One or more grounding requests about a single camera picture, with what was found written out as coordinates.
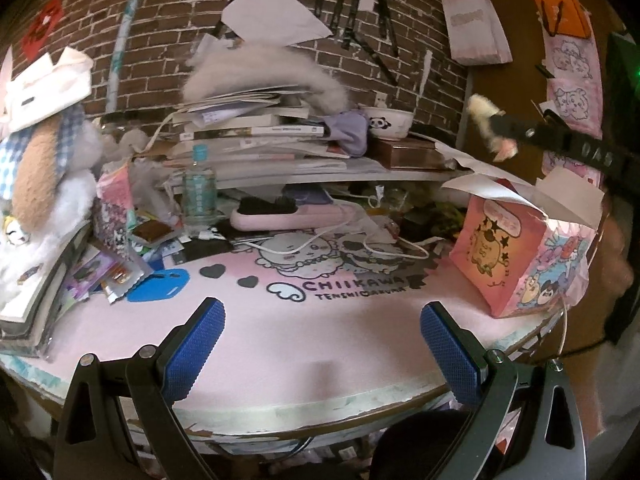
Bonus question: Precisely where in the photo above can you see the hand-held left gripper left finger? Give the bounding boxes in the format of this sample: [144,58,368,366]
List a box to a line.
[52,297,226,480]

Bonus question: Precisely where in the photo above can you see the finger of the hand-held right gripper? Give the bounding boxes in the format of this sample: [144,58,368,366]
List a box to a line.
[492,112,640,182]

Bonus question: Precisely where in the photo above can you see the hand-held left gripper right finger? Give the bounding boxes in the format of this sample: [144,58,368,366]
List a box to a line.
[420,302,587,480]

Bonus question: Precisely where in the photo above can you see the small yellow dog plush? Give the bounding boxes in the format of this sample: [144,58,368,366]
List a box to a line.
[467,94,521,163]

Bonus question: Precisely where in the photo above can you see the pink cartoon paper bag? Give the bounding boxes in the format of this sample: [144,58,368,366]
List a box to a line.
[448,195,593,319]

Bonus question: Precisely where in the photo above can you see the person's right forearm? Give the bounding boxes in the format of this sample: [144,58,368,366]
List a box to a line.
[597,195,640,346]

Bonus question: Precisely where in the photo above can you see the black hair clip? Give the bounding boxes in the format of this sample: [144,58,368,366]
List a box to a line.
[537,101,571,127]

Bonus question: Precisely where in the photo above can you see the white folded paper sheet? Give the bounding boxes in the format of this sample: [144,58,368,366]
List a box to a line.
[441,167,603,229]

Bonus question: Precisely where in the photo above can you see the blue plastic tag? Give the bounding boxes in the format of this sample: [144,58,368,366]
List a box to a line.
[126,268,188,303]

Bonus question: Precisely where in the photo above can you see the orange paper bag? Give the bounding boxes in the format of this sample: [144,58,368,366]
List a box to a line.
[532,0,593,38]

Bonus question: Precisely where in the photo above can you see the black chair seat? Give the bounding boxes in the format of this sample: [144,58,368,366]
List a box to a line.
[372,407,481,480]

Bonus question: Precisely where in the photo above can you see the silver zigzag foil packet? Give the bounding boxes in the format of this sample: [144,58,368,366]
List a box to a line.
[102,260,153,306]

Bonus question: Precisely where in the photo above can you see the pink cartoon desk mat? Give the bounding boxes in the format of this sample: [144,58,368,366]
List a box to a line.
[0,225,566,436]

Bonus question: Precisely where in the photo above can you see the brown square wallet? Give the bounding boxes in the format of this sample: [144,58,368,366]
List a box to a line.
[131,220,173,246]

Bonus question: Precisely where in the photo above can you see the purple card packet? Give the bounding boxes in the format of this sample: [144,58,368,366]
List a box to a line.
[65,250,118,291]

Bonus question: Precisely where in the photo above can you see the green snack packet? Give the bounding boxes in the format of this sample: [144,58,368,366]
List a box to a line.
[430,202,471,233]

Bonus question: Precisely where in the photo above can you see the clear plastic water bottle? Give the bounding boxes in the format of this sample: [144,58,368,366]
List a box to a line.
[182,144,217,236]

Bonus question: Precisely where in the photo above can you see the pink cartoon snack bag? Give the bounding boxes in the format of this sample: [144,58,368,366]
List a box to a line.
[95,165,138,256]

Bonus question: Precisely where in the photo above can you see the white paper bag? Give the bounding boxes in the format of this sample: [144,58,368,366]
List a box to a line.
[441,0,513,66]

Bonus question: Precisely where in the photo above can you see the pile of large books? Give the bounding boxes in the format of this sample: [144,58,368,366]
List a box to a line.
[0,220,96,361]

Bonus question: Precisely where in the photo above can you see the brown box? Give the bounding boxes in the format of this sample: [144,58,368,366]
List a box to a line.
[370,137,451,170]

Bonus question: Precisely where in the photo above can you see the pink hairbrush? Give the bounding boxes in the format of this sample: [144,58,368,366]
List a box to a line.
[230,196,356,231]

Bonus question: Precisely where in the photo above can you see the white panda bowl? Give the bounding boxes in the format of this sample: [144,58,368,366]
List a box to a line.
[361,107,415,141]

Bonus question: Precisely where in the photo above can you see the white shelf board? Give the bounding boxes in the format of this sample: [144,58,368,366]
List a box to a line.
[215,157,473,186]

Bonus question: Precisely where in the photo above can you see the large white dog plush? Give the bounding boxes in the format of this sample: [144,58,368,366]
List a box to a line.
[0,105,103,311]

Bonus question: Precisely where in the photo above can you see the stack of books and papers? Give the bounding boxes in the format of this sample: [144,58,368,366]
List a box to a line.
[165,87,361,181]

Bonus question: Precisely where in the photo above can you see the purple cloth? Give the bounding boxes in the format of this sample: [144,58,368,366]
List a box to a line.
[322,110,371,156]

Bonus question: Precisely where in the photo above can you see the black tape strips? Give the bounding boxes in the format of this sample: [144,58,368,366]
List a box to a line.
[227,0,401,73]

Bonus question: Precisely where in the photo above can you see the grey fluffy fur item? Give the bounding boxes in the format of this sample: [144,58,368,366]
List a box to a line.
[181,42,348,113]

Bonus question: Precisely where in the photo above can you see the rolled poster tube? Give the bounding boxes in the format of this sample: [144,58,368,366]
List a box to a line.
[109,0,157,111]

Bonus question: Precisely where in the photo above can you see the red paper decoration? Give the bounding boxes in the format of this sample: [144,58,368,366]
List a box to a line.
[20,0,66,53]

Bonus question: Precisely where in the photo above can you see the white cable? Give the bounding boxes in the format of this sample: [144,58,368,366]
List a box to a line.
[255,200,431,261]

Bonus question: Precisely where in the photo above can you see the white paper sheet on wall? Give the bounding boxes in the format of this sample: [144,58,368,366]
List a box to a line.
[216,0,335,47]

